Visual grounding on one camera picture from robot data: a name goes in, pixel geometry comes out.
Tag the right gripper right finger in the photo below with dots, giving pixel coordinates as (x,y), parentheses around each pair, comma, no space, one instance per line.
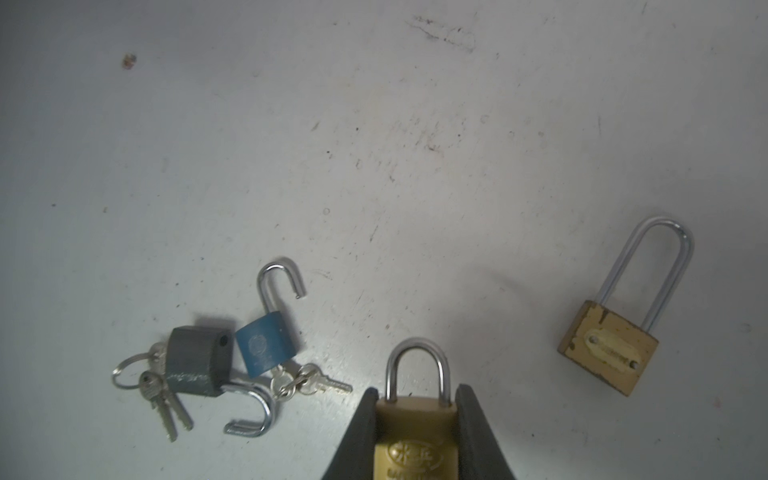
(479,454)

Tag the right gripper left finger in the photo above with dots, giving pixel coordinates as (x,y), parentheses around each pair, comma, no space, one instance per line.
(354,458)

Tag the small brass padlock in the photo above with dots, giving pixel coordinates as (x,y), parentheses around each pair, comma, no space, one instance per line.
(416,436)

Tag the blue padlock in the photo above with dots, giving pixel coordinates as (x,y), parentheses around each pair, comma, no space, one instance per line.
(266,345)

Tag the long shackle brass padlock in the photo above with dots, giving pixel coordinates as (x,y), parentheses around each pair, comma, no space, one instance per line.
(610,347)

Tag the black padlock with keys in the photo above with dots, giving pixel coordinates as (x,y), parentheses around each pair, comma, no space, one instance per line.
(194,360)

